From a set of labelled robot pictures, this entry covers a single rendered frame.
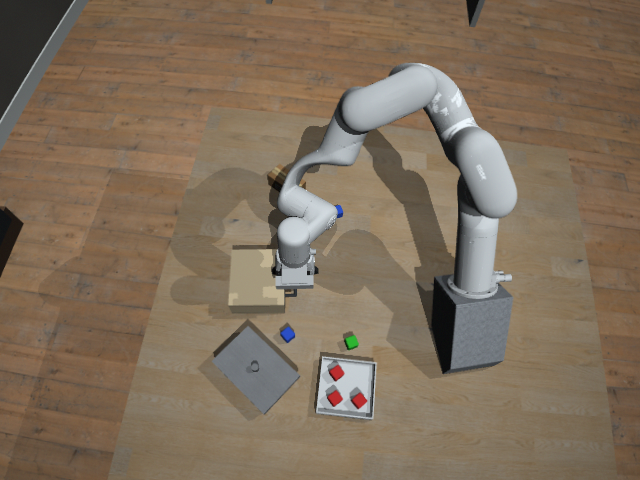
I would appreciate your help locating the red block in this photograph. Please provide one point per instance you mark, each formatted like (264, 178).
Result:
(359, 400)
(334, 398)
(336, 373)

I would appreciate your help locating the green block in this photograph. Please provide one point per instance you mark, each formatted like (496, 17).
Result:
(351, 342)

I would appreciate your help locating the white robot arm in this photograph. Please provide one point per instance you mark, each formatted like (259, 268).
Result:
(474, 151)

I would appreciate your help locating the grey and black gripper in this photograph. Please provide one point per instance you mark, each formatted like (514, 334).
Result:
(311, 268)

